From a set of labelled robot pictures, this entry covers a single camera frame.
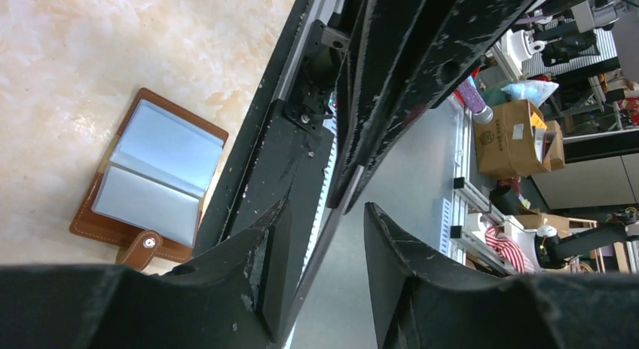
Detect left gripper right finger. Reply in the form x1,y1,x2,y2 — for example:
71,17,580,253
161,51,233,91
364,202,638,348

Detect brown leather card holder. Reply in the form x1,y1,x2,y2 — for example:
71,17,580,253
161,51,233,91
69,88,229,270

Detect red white striped cloth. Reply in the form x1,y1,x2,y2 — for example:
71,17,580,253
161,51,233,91
485,227,535,274

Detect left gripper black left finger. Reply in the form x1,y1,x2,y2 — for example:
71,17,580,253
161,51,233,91
1,199,292,348

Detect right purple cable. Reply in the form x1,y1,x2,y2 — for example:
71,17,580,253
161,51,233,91
457,77,495,125

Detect brown cardboard box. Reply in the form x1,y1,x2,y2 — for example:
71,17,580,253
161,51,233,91
473,99,565,180

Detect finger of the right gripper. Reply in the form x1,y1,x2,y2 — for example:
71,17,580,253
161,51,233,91
349,0,545,213
326,0,380,209

